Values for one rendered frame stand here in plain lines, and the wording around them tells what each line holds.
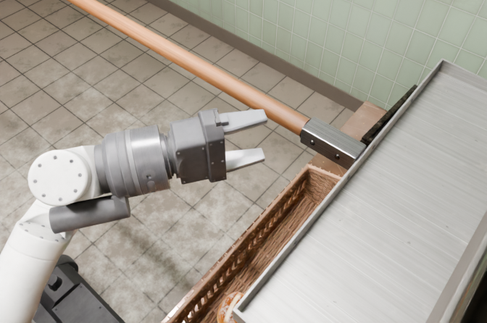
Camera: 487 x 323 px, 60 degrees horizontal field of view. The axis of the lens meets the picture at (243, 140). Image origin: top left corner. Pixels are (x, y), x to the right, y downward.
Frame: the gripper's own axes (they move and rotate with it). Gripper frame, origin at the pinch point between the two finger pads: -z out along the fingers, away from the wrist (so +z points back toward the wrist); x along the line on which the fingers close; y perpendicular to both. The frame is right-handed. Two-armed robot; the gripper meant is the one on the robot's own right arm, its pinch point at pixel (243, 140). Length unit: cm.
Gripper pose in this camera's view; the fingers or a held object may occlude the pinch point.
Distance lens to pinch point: 58.4
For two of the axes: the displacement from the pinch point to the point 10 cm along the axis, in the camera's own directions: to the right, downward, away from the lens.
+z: -9.7, 2.0, -1.7
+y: -2.6, -7.4, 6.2
